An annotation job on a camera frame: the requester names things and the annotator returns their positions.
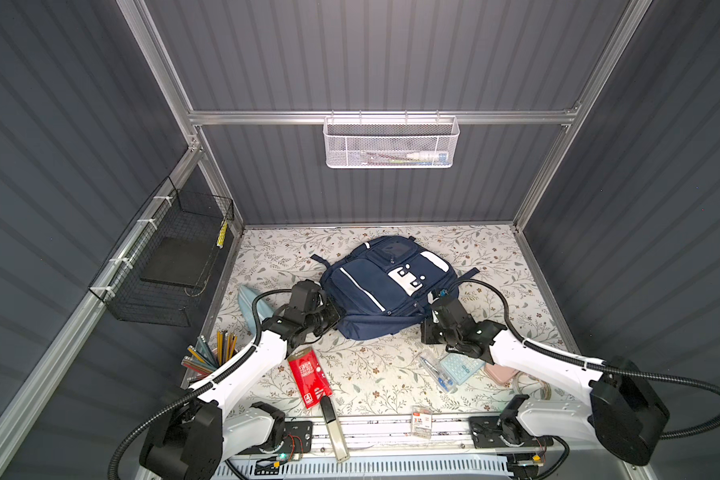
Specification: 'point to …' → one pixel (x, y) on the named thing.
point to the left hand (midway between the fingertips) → (345, 308)
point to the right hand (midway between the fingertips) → (426, 328)
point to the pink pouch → (504, 375)
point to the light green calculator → (461, 366)
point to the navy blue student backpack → (387, 282)
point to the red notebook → (310, 377)
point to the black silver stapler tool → (327, 407)
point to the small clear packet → (421, 421)
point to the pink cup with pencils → (204, 358)
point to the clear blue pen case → (437, 375)
